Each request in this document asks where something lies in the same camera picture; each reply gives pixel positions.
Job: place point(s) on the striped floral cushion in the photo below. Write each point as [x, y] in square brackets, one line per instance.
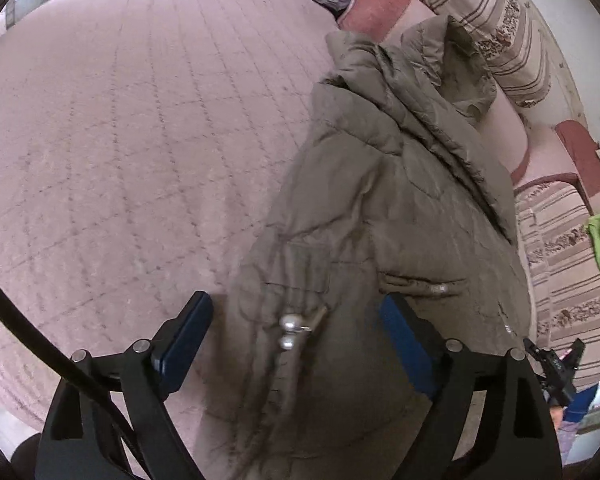
[565, 270]

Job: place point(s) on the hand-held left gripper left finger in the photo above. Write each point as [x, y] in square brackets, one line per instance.
[180, 350]

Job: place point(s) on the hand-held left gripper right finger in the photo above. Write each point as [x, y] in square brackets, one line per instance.
[405, 340]

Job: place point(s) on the olive quilted puffer jacket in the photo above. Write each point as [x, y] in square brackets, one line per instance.
[370, 200]

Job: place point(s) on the large striped floral pillow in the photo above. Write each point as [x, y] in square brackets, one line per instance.
[480, 10]

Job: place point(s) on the multicoloured cloth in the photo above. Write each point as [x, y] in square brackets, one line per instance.
[595, 410]

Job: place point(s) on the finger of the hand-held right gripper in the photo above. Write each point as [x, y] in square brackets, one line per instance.
[555, 367]

